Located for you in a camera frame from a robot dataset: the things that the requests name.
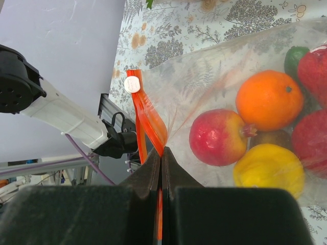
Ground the red toy apple back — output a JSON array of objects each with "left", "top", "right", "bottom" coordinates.
[{"left": 297, "top": 44, "right": 326, "bottom": 108}]

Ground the red toy strawberry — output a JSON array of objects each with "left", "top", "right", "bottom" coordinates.
[{"left": 146, "top": 0, "right": 154, "bottom": 9}]

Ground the yellow toy peach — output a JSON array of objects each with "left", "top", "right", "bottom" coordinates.
[{"left": 233, "top": 143, "right": 305, "bottom": 199}]

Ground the clear zip top bag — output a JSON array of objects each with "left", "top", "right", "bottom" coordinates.
[{"left": 124, "top": 18, "right": 326, "bottom": 244}]

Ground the brown yellow toy fruit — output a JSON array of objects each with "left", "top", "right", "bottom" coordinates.
[{"left": 249, "top": 130, "right": 293, "bottom": 151}]

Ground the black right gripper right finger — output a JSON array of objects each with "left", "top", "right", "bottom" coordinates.
[{"left": 161, "top": 148, "right": 312, "bottom": 244}]

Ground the orange toy orange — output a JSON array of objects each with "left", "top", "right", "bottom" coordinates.
[{"left": 236, "top": 70, "right": 305, "bottom": 131}]

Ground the red toy pomegranate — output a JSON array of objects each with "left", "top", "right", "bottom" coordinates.
[{"left": 291, "top": 109, "right": 326, "bottom": 179}]

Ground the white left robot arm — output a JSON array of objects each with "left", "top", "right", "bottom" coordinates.
[{"left": 1, "top": 45, "right": 138, "bottom": 159}]

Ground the red yellow toy mango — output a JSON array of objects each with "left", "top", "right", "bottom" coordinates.
[{"left": 189, "top": 109, "right": 258, "bottom": 166}]

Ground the green toy cucumber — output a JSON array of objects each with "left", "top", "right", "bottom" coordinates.
[{"left": 284, "top": 46, "right": 318, "bottom": 126}]

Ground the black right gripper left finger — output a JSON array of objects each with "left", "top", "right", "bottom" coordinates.
[{"left": 1, "top": 150, "right": 160, "bottom": 244}]

